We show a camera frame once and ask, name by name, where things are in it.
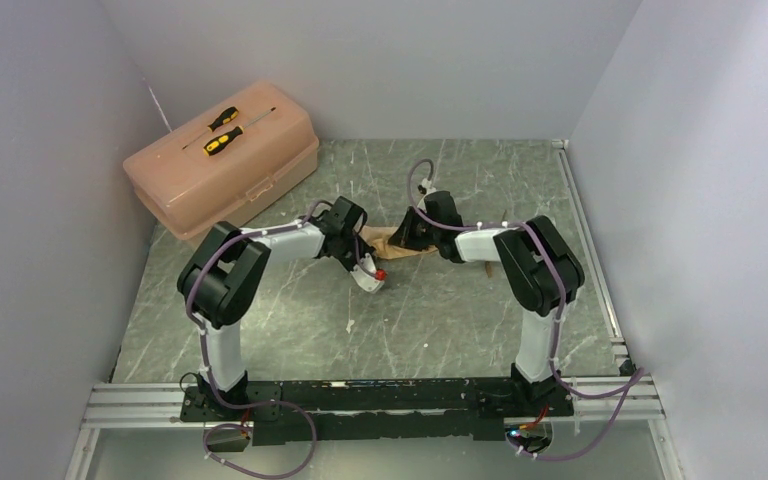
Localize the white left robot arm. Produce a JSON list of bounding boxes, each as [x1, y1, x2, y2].
[[177, 197, 387, 420]]

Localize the aluminium frame rail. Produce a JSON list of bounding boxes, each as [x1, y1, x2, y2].
[[65, 375, 685, 479]]

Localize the pink plastic toolbox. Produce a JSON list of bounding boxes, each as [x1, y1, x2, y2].
[[123, 81, 319, 245]]

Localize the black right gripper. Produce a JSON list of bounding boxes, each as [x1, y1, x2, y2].
[[389, 206, 442, 252]]

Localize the lower yellow black screwdriver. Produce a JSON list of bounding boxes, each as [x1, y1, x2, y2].
[[203, 107, 276, 156]]

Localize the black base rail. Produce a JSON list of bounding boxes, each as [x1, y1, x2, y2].
[[180, 377, 574, 446]]

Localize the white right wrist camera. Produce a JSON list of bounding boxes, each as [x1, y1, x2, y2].
[[417, 178, 436, 196]]

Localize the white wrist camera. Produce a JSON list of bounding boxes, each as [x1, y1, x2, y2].
[[417, 178, 436, 196], [350, 255, 386, 293]]

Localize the brown wooden utensil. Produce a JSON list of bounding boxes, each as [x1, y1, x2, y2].
[[484, 209, 508, 278]]

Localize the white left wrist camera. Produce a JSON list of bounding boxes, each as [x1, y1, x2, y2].
[[350, 255, 386, 293]]

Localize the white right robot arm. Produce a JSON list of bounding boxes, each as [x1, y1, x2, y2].
[[388, 191, 585, 415]]

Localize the yellow black screwdriver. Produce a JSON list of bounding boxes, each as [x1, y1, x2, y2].
[[203, 107, 276, 156], [203, 106, 245, 156]]

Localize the orange cloth napkin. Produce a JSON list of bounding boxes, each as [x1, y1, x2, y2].
[[360, 226, 437, 260]]

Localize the upper yellow black screwdriver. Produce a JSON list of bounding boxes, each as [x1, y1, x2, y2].
[[203, 106, 245, 156]]

